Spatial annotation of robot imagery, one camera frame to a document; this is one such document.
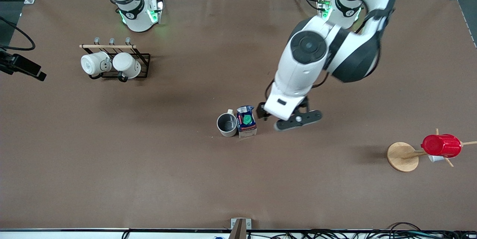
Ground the white mug with grey inside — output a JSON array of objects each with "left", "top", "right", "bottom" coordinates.
[{"left": 217, "top": 109, "right": 239, "bottom": 137}]

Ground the red plastic cup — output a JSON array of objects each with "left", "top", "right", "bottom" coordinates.
[{"left": 421, "top": 134, "right": 462, "bottom": 158}]

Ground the white hanging mug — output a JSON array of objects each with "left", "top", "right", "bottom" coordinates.
[
  {"left": 112, "top": 52, "right": 142, "bottom": 82},
  {"left": 80, "top": 51, "right": 112, "bottom": 80}
]

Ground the brown table cover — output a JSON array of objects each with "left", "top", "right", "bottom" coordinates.
[{"left": 0, "top": 0, "right": 477, "bottom": 230}]

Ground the wooden mug tree stand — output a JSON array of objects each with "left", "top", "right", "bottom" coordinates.
[{"left": 387, "top": 128, "right": 477, "bottom": 172}]

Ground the black wire mug rack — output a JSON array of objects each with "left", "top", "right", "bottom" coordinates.
[{"left": 79, "top": 37, "right": 151, "bottom": 82}]

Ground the black cable bundle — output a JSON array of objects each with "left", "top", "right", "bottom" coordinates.
[{"left": 257, "top": 222, "right": 477, "bottom": 239}]

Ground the blue milk carton green cap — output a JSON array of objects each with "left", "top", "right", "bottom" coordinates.
[{"left": 236, "top": 105, "right": 258, "bottom": 138}]

